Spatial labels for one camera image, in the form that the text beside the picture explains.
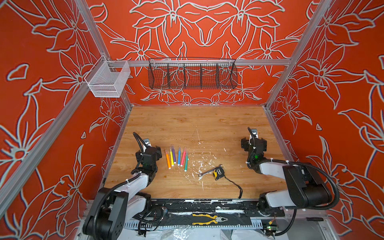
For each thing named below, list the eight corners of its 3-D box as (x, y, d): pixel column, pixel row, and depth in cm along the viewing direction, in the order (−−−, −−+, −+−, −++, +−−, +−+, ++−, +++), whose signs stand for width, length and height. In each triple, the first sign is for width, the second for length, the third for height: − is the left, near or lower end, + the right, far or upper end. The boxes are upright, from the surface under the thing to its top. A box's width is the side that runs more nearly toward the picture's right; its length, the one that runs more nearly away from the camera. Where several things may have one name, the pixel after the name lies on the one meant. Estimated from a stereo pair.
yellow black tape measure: (215, 180, 83) (216, 178, 81) (210, 172, 86) (211, 170, 84) (225, 175, 85) (226, 173, 83) (220, 167, 88) (220, 165, 86)
